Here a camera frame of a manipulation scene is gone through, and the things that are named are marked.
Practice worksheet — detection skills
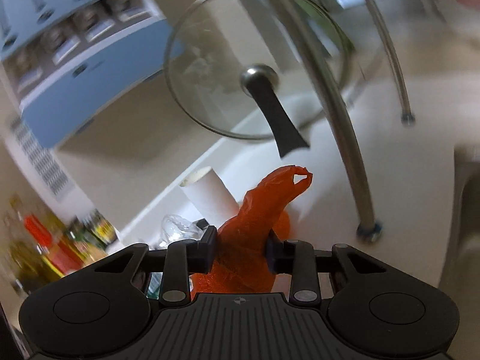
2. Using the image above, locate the orange plastic bag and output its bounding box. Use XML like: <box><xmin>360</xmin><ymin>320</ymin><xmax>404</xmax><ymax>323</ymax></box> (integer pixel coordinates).
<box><xmin>191</xmin><ymin>165</ymin><xmax>313</xmax><ymax>296</ymax></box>

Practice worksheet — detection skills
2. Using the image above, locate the crushed clear plastic bottle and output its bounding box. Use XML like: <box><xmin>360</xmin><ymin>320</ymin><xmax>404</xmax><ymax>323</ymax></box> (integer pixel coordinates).
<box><xmin>150</xmin><ymin>214</ymin><xmax>203</xmax><ymax>250</ymax></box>

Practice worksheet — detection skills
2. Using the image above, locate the white cardboard paper roll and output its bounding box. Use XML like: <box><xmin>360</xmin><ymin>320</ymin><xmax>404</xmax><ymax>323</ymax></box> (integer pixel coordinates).
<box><xmin>180</xmin><ymin>166</ymin><xmax>239</xmax><ymax>229</ymax></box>

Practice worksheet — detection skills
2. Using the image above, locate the small yellow label jar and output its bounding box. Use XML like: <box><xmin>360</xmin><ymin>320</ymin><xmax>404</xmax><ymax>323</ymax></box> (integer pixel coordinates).
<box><xmin>84</xmin><ymin>210</ymin><xmax>117</xmax><ymax>248</ymax></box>

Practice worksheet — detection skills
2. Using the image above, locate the green bean paste jar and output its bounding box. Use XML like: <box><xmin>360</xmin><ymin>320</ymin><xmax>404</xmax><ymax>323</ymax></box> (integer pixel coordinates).
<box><xmin>66</xmin><ymin>218</ymin><xmax>105</xmax><ymax>266</ymax></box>

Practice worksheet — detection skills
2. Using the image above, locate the white vent grille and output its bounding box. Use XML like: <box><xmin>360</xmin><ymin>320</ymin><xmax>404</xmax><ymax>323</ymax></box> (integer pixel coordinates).
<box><xmin>10</xmin><ymin>117</ymin><xmax>72</xmax><ymax>201</ymax></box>

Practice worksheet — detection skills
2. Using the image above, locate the dark sunflower oil bottle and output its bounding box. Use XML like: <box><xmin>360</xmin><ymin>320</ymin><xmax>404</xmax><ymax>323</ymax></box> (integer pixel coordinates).
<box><xmin>7</xmin><ymin>241</ymin><xmax>49</xmax><ymax>295</ymax></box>

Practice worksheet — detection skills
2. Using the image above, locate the thin steel rack leg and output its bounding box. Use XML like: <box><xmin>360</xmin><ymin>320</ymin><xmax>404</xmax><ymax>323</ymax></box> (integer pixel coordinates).
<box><xmin>364</xmin><ymin>0</ymin><xmax>416</xmax><ymax>126</ymax></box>

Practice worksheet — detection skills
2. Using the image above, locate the glass pot lid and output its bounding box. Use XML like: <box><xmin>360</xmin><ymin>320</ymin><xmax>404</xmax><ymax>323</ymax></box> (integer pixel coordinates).
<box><xmin>163</xmin><ymin>0</ymin><xmax>356</xmax><ymax>160</ymax></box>

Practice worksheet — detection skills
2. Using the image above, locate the red handle oil bottle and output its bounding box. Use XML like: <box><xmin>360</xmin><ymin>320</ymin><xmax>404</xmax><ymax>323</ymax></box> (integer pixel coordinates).
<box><xmin>9</xmin><ymin>194</ymin><xmax>84</xmax><ymax>277</ymax></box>

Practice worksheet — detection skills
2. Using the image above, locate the blue white wall appliance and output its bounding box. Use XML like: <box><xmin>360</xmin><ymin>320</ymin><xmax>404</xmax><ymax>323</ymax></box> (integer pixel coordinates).
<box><xmin>1</xmin><ymin>0</ymin><xmax>172</xmax><ymax>148</ymax></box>

